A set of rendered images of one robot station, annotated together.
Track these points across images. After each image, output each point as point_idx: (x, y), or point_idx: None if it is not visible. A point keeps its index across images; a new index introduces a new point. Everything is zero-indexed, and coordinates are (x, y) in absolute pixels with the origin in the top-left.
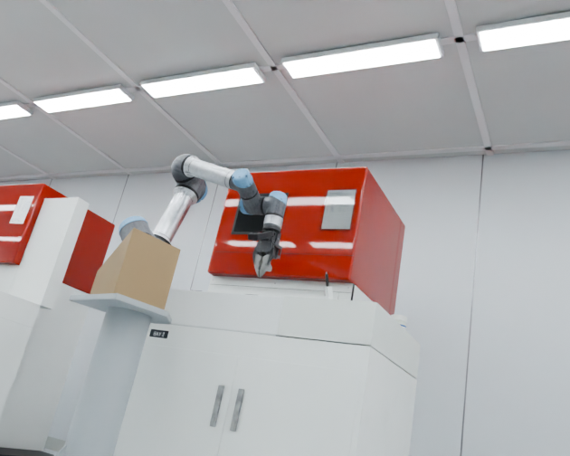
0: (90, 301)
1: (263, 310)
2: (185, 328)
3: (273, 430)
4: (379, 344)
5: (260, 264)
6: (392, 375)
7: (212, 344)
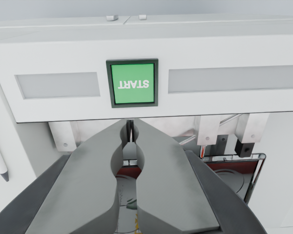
0: None
1: (70, 35)
2: (272, 23)
3: (66, 20)
4: None
5: (143, 165)
6: None
7: (189, 23)
